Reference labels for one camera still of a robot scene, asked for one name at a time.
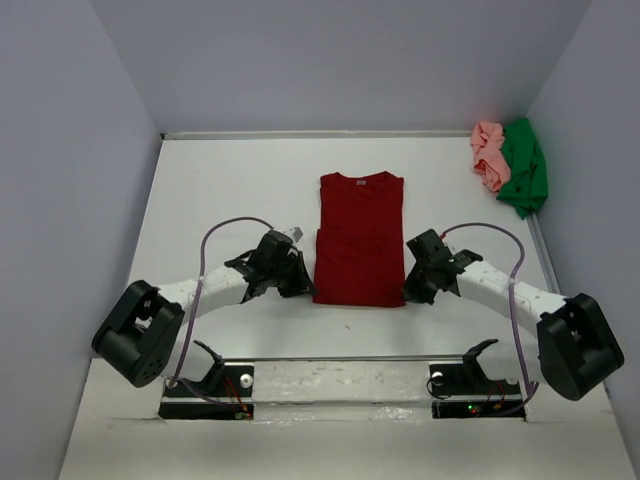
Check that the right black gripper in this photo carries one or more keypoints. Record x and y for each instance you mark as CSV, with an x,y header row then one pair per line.
x,y
413,293

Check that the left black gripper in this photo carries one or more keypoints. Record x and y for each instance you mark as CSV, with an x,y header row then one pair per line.
x,y
300,285

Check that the red t-shirt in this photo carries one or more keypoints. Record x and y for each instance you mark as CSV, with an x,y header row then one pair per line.
x,y
359,242

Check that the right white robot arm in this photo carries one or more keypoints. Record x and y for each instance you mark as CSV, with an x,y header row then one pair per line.
x,y
563,342

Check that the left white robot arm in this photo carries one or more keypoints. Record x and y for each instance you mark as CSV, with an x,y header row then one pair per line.
x,y
148,334

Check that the pink t-shirt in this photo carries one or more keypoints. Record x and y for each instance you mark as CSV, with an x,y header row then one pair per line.
x,y
486,141

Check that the green t-shirt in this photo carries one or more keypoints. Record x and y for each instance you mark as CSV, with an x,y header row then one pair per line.
x,y
527,189

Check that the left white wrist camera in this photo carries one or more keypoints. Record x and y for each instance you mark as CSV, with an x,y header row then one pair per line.
x,y
295,234

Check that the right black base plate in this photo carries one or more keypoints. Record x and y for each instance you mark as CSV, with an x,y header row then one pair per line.
x,y
454,396

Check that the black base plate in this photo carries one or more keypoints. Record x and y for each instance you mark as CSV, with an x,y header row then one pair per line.
x,y
227,396
454,396

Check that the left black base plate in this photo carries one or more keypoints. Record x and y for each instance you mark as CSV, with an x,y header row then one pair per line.
x,y
227,396

